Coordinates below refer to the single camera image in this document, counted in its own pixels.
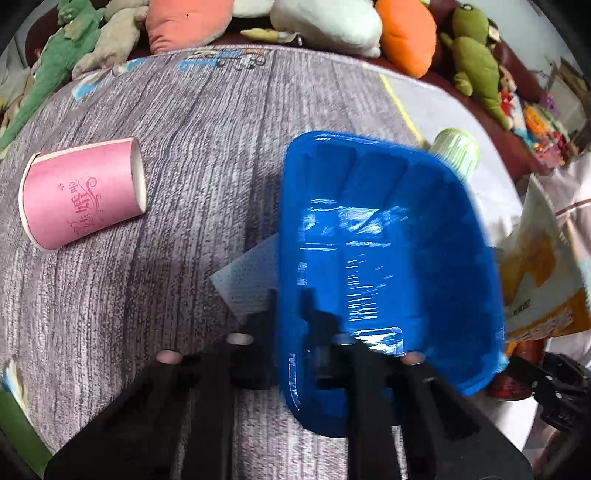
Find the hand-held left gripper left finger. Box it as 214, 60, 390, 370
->
44, 308, 281, 480

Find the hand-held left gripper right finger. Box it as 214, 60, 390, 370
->
298, 288, 534, 480

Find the white paper tissue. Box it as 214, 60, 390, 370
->
209, 233, 281, 324

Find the blue plastic bin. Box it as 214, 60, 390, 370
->
276, 130, 509, 437

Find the yellow and white snack bag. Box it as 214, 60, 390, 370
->
496, 178, 591, 344

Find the red drink can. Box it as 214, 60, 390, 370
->
488, 342, 542, 400

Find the white checked cloth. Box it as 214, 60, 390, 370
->
551, 152, 591, 259

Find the wood-grain printed mat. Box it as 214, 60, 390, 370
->
0, 44, 527, 480

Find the pink paper cup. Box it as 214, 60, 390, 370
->
18, 137, 148, 251

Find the green packet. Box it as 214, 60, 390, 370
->
0, 360, 52, 468

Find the pile of colourful toys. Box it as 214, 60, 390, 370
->
521, 92, 579, 168

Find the green ribbed paper cup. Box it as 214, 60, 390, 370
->
428, 128, 481, 183

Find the small red doll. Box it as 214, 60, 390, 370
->
498, 65, 519, 117

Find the maroon sofa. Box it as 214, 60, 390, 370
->
23, 0, 555, 178

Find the olive green frog plush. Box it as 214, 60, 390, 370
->
438, 4, 513, 131

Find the white plush toy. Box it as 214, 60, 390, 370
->
233, 0, 383, 58

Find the salmon pink plush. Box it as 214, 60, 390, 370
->
147, 0, 234, 55

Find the beige plush toy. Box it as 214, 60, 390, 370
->
71, 0, 151, 79

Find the orange plush toy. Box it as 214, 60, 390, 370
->
375, 0, 437, 79

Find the green crocodile plush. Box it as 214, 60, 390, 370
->
0, 0, 105, 149

